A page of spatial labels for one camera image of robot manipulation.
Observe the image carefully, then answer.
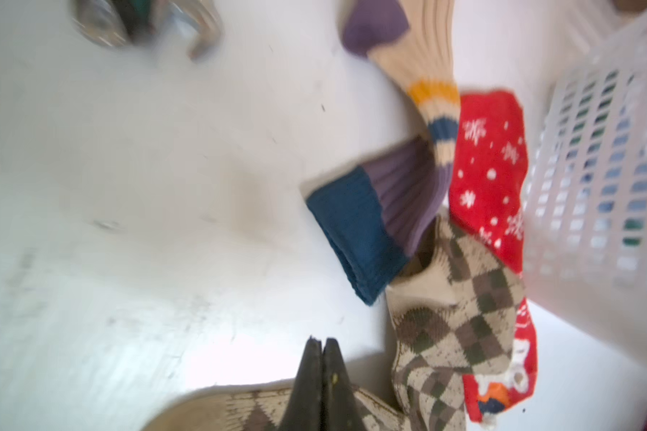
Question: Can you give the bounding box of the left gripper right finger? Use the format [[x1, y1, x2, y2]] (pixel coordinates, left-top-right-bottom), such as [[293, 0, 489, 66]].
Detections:
[[322, 338, 366, 431]]

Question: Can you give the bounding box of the white plastic basket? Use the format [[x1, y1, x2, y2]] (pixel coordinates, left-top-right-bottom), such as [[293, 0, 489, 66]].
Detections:
[[524, 2, 647, 364]]

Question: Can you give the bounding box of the green handled ratchet wrench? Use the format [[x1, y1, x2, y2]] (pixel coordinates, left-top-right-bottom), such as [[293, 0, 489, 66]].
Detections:
[[68, 0, 154, 48]]

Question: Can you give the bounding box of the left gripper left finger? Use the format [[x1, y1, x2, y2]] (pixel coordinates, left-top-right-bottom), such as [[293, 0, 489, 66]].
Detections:
[[278, 338, 324, 431]]

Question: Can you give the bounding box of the red christmas sock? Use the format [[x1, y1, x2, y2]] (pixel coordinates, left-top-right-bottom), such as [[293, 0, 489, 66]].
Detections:
[[449, 90, 538, 430]]

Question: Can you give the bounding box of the silver wrench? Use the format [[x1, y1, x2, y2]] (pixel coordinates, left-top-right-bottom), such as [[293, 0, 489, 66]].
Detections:
[[168, 0, 223, 62]]

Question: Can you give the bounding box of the brown argyle sock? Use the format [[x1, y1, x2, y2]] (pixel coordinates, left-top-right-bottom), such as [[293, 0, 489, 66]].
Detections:
[[145, 385, 411, 430], [386, 217, 524, 430]]

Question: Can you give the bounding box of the beige purple sock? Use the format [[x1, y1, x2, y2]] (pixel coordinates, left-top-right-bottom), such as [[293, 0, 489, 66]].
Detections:
[[305, 1, 461, 305]]

